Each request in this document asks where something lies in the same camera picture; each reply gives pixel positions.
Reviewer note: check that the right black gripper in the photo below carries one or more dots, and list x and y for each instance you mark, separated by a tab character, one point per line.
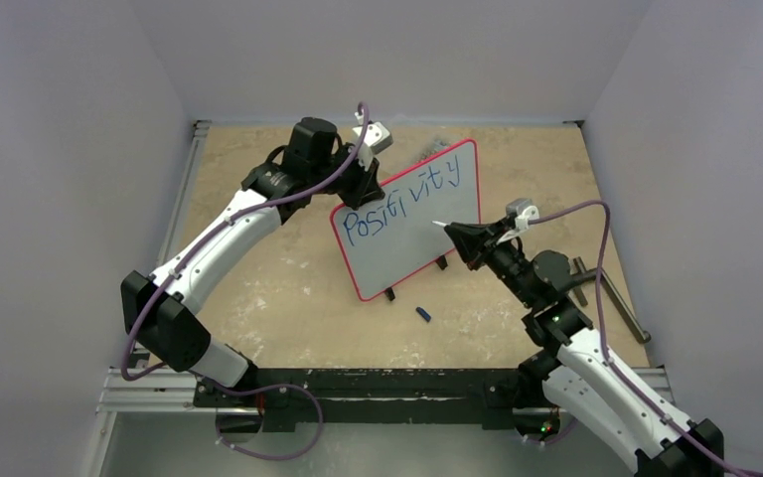
488	242

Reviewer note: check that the red framed whiteboard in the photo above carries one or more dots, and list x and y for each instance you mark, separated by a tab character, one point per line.
386	241

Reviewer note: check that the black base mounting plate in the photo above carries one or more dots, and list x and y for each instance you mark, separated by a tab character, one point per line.
492	398

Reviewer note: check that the blue marker cap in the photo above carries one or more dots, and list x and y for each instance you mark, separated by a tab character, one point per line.
423	314

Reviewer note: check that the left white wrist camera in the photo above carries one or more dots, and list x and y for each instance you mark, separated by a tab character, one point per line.
375	140

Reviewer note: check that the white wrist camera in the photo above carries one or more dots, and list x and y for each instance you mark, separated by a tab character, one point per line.
519	213
375	140

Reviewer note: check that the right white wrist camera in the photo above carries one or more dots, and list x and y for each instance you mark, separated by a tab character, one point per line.
519	213

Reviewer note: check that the dark metal clamp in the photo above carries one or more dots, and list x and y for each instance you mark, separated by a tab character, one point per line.
583	275

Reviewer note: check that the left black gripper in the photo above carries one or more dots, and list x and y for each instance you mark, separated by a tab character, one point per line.
367	188

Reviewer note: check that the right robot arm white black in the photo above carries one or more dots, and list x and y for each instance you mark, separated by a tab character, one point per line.
577	372

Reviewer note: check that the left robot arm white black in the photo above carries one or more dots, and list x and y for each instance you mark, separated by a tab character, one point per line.
160	308

